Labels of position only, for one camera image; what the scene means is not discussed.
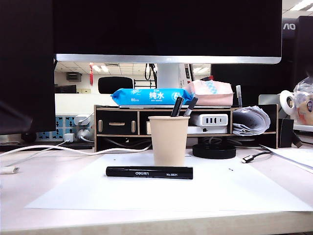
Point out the silver metal stand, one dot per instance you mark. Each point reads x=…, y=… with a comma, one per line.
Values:
x=267, y=99

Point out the grey wall unit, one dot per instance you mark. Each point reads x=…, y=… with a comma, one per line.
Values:
x=73, y=76

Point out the pink tissue pack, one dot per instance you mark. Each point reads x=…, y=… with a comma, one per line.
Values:
x=215, y=98

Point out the large silver bezel monitor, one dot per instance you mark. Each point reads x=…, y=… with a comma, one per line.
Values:
x=166, y=24

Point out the folded grey paper stack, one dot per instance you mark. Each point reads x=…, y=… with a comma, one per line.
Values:
x=249, y=120

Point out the white USB charging hub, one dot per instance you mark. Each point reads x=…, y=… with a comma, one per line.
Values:
x=212, y=120

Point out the white paper sheet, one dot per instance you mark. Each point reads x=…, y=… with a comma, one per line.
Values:
x=146, y=195

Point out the small white box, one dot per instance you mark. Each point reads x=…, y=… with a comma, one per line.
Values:
x=148, y=127

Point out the red hanging knot ornament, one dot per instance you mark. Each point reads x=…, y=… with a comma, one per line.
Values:
x=91, y=76

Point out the white box red print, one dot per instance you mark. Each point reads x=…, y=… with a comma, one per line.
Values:
x=186, y=73

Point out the small black box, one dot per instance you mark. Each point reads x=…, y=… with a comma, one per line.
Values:
x=286, y=133

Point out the black round disc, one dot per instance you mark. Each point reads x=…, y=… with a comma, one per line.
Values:
x=214, y=151

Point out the white round plug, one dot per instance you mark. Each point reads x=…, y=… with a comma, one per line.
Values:
x=83, y=133

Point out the black Deli marker pen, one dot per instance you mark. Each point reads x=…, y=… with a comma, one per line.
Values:
x=146, y=172

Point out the blue power strip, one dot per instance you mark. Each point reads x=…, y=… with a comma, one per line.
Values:
x=61, y=121

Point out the black wooden desk organizer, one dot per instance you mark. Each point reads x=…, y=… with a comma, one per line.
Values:
x=273, y=117

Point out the blue wet wipes pack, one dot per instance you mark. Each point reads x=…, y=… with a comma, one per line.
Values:
x=137, y=96

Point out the black office chair back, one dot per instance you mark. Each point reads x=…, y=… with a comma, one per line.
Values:
x=115, y=85

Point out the white tape roll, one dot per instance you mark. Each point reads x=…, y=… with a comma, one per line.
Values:
x=283, y=94

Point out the white power adapter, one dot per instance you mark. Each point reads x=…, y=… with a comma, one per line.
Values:
x=82, y=119

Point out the black capped marker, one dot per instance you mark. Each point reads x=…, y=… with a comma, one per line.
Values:
x=177, y=106

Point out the dark black monitor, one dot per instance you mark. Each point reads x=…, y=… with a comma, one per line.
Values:
x=24, y=61

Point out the grey capped marker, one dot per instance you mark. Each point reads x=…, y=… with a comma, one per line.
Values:
x=190, y=106

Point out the clear plastic bag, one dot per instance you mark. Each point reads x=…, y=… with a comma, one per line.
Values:
x=303, y=107

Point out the small black background monitor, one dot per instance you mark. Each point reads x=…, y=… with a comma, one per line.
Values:
x=65, y=89

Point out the beige paper cup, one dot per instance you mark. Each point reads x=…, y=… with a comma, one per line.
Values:
x=168, y=142

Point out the small white charger cube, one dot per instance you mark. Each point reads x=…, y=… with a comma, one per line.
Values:
x=68, y=137

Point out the dark monitor back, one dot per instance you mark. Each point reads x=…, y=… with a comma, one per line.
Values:
x=254, y=78

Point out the white document papers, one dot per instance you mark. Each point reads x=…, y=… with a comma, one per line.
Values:
x=298, y=156

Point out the black AOC monitor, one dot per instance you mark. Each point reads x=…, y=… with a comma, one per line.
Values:
x=303, y=49

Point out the flat white Apple box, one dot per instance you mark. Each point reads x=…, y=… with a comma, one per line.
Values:
x=207, y=129

